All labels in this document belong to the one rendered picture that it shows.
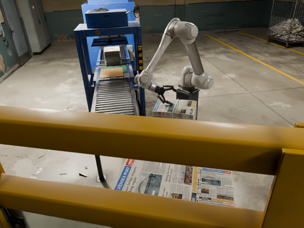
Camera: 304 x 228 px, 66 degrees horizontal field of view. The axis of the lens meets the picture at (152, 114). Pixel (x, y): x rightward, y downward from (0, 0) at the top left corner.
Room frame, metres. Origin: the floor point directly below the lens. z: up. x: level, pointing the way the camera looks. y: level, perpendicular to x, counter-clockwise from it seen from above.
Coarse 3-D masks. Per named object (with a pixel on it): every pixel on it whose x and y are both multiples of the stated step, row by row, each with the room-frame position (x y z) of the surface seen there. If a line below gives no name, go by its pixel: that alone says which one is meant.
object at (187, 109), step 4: (184, 100) 2.05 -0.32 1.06; (188, 100) 2.04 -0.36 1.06; (192, 100) 2.04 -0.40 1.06; (180, 104) 1.96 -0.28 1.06; (184, 104) 1.96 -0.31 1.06; (188, 104) 1.95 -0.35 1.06; (192, 104) 1.95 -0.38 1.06; (196, 104) 2.02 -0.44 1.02; (180, 108) 1.89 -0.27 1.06; (184, 108) 1.89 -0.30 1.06; (188, 108) 1.88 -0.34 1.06; (192, 108) 1.88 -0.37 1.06; (196, 108) 1.99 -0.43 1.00; (176, 112) 1.81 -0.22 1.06; (180, 112) 1.81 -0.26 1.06; (184, 112) 1.81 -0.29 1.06; (188, 112) 1.81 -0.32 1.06; (192, 112) 1.81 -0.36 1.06; (176, 116) 1.81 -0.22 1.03; (180, 116) 1.79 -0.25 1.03; (184, 116) 1.78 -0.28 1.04; (188, 116) 1.77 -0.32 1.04; (192, 116) 1.76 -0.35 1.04
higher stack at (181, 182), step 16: (128, 160) 0.92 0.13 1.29; (128, 176) 0.80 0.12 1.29; (144, 176) 0.80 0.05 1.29; (160, 176) 0.79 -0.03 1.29; (176, 176) 0.79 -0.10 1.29; (192, 176) 0.79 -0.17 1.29; (144, 192) 0.70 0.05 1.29; (160, 192) 0.70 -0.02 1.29; (176, 192) 0.70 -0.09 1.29; (192, 192) 0.69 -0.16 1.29
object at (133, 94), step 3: (129, 78) 3.46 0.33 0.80; (129, 81) 3.32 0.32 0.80; (129, 84) 3.21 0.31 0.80; (132, 84) 3.20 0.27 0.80; (132, 87) 3.08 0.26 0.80; (132, 90) 2.97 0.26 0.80; (132, 93) 2.87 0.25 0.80; (132, 96) 2.77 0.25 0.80; (135, 96) 2.77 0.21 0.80; (132, 99) 2.69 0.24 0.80; (135, 99) 2.68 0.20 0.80; (135, 102) 2.59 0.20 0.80; (135, 105) 2.50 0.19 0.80; (135, 108) 2.43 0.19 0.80; (135, 111) 2.35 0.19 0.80; (138, 111) 2.35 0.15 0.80; (135, 114) 2.28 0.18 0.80; (138, 114) 2.28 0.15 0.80
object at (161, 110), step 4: (160, 100) 2.07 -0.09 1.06; (168, 100) 2.06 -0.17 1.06; (172, 100) 2.06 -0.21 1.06; (156, 104) 1.99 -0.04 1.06; (160, 104) 1.98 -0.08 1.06; (164, 104) 1.97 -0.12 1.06; (168, 104) 1.97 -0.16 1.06; (156, 108) 1.91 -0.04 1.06; (160, 108) 1.91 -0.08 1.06; (164, 108) 1.90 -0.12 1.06; (168, 108) 1.90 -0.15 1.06; (152, 112) 1.86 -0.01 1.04; (156, 112) 1.85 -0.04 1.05; (160, 112) 1.84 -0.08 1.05; (164, 112) 1.84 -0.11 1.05; (168, 112) 1.82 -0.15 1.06; (156, 116) 1.86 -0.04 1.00; (160, 116) 1.84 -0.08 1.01; (164, 116) 1.83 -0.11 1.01; (168, 116) 1.83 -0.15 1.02
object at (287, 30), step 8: (272, 8) 9.13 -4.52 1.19; (280, 8) 9.18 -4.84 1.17; (296, 8) 9.00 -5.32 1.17; (272, 16) 9.05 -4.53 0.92; (296, 16) 8.00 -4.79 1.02; (280, 24) 8.77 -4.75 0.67; (288, 24) 8.29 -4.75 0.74; (296, 24) 8.14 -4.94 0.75; (280, 32) 8.50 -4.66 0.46; (288, 32) 8.00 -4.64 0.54; (296, 32) 8.09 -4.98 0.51; (280, 40) 8.32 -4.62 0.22; (288, 40) 8.05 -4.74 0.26; (296, 40) 8.22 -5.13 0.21
